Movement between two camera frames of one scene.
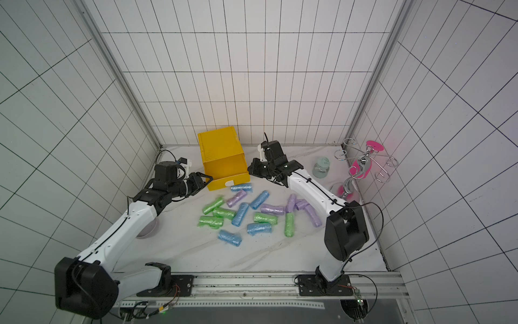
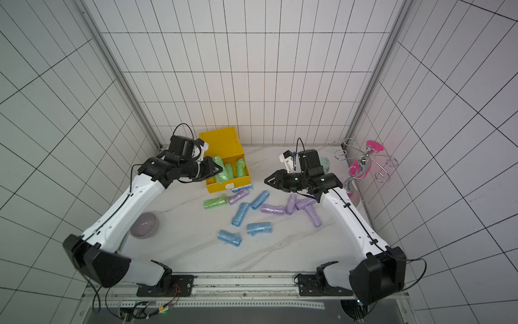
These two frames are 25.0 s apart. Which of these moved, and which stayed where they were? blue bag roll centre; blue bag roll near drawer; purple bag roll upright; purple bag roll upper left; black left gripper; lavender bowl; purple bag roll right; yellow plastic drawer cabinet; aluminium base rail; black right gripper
Moved: black left gripper; black right gripper
Stayed: aluminium base rail; blue bag roll near drawer; purple bag roll upper left; blue bag roll centre; purple bag roll right; purple bag roll upright; yellow plastic drawer cabinet; lavender bowl
